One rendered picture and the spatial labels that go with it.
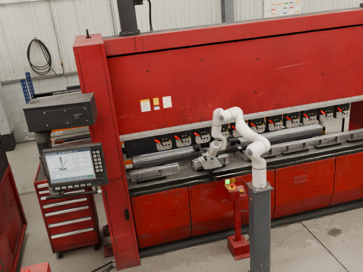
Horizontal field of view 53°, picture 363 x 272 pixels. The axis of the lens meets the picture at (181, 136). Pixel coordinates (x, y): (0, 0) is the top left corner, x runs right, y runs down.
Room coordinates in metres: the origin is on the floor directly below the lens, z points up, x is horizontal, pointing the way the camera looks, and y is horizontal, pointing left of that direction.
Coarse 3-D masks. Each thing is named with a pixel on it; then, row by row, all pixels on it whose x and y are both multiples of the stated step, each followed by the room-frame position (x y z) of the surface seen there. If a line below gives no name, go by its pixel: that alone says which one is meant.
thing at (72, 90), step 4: (68, 88) 5.16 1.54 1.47; (72, 88) 5.17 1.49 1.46; (76, 88) 5.08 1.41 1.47; (48, 92) 5.00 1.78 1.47; (52, 92) 4.97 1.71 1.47; (56, 92) 4.98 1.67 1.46; (60, 92) 4.95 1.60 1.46; (64, 92) 4.96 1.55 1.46; (68, 92) 4.97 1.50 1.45; (72, 92) 4.99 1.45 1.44; (76, 92) 4.85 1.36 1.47; (80, 92) 4.84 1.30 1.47; (36, 96) 4.93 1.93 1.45; (40, 96) 4.94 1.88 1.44; (44, 96) 4.96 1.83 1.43; (48, 96) 4.80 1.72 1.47; (52, 96) 4.77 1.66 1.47; (56, 96) 4.77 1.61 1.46
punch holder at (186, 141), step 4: (176, 132) 3.37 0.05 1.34; (180, 132) 3.38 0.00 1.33; (184, 132) 3.39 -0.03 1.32; (188, 132) 3.40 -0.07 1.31; (180, 136) 3.38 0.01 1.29; (184, 136) 3.39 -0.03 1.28; (188, 136) 3.40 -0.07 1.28; (176, 140) 3.37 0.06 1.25; (184, 140) 3.38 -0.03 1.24; (188, 140) 3.41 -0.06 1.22; (176, 144) 3.41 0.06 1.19; (180, 144) 3.38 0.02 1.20; (184, 144) 3.40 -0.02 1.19; (188, 144) 3.39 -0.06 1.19
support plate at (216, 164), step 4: (200, 160) 3.38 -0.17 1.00; (216, 160) 3.34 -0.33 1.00; (204, 164) 3.29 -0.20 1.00; (208, 164) 3.28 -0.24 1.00; (212, 164) 3.27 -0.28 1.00; (216, 164) 3.26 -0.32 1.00; (220, 164) 3.25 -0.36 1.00; (204, 168) 3.19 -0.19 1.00; (208, 168) 3.19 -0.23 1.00; (212, 168) 3.19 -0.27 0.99
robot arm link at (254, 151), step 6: (252, 144) 2.73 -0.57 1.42; (258, 144) 2.73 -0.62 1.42; (246, 150) 2.73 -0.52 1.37; (252, 150) 2.68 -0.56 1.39; (258, 150) 2.69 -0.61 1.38; (264, 150) 2.73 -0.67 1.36; (252, 156) 2.68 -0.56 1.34; (258, 156) 2.68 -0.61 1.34; (252, 162) 2.76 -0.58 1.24; (258, 162) 2.71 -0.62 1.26; (264, 162) 2.73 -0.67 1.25; (258, 168) 2.72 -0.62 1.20; (264, 168) 2.73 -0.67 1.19
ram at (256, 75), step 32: (320, 32) 3.67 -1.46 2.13; (352, 32) 3.74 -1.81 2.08; (128, 64) 3.30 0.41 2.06; (160, 64) 3.36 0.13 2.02; (192, 64) 3.42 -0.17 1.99; (224, 64) 3.48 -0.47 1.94; (256, 64) 3.54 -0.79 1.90; (288, 64) 3.61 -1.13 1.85; (320, 64) 3.68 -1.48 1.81; (352, 64) 3.75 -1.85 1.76; (128, 96) 3.29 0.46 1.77; (160, 96) 3.35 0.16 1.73; (192, 96) 3.41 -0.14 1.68; (224, 96) 3.48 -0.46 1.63; (256, 96) 3.54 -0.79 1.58; (288, 96) 3.61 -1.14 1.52; (320, 96) 3.68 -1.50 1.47; (352, 96) 3.76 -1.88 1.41; (128, 128) 3.29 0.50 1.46; (160, 128) 3.35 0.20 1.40; (192, 128) 3.41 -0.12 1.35
